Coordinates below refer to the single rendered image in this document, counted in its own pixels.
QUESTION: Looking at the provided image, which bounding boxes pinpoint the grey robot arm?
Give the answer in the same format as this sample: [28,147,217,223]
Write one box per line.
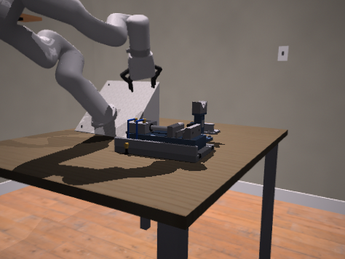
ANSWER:
[0,0,150,126]

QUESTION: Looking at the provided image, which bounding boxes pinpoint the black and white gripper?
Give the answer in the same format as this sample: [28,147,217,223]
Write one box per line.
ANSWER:
[120,52,162,92]

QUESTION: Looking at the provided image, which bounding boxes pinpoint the light grey flat bar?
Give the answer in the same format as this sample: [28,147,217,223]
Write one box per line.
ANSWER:
[175,128,185,138]

